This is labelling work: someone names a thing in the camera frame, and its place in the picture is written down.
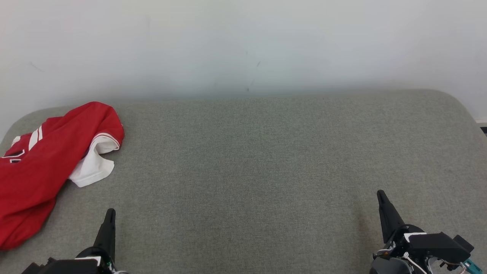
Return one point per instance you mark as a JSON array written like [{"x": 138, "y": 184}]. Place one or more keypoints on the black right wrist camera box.
[{"x": 437, "y": 245}]

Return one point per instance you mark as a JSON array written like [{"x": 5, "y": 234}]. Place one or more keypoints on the red jersey with number print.
[{"x": 38, "y": 182}]

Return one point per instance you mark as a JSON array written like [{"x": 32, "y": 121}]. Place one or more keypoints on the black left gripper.
[{"x": 106, "y": 264}]

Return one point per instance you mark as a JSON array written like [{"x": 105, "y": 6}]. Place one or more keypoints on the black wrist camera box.
[
  {"x": 437, "y": 245},
  {"x": 64, "y": 267}
]

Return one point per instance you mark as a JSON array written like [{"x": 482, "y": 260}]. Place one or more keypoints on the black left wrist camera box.
[{"x": 64, "y": 267}]

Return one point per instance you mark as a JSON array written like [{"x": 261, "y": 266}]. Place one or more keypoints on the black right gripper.
[{"x": 399, "y": 239}]

